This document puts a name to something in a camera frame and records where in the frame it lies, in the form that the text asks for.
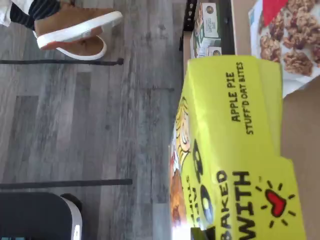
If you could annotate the green Bobo's apple pie box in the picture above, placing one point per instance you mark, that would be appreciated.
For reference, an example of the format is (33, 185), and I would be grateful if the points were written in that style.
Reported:
(225, 150)

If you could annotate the white red granola bag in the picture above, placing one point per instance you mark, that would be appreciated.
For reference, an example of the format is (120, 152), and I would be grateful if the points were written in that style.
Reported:
(287, 37)

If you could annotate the brown shoe white sole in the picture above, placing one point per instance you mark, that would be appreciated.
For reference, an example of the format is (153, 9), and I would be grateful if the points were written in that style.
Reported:
(75, 30)
(87, 48)

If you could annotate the teal metal base frame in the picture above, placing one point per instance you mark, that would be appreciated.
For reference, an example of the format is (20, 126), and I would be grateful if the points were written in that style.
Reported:
(12, 238)

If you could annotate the white garment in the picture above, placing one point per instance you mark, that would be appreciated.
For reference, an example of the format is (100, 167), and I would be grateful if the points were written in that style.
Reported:
(3, 12)

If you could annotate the dark grey robot base cart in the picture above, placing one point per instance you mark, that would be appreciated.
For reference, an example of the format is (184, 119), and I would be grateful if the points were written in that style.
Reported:
(30, 212)

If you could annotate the green white small box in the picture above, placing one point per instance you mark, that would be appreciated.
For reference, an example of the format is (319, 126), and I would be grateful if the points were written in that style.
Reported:
(208, 20)
(207, 48)

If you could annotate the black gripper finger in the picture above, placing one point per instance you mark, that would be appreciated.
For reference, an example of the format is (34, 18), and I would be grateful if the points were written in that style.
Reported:
(202, 235)

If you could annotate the brown particle board shelf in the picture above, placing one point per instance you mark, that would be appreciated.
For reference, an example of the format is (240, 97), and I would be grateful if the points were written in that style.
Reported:
(305, 120)

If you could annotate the white cartons group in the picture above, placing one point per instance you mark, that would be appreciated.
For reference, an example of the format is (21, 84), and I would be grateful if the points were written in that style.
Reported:
(187, 47)

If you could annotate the dark striped trouser leg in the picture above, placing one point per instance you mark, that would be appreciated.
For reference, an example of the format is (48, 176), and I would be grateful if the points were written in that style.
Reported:
(22, 15)

